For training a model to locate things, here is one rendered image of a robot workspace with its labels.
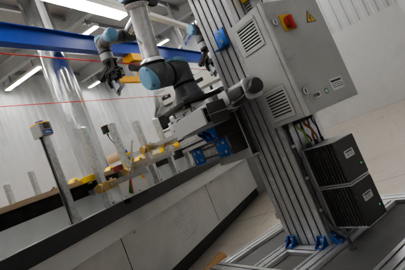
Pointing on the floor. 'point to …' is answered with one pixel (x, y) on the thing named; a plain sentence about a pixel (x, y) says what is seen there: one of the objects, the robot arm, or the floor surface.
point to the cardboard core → (216, 260)
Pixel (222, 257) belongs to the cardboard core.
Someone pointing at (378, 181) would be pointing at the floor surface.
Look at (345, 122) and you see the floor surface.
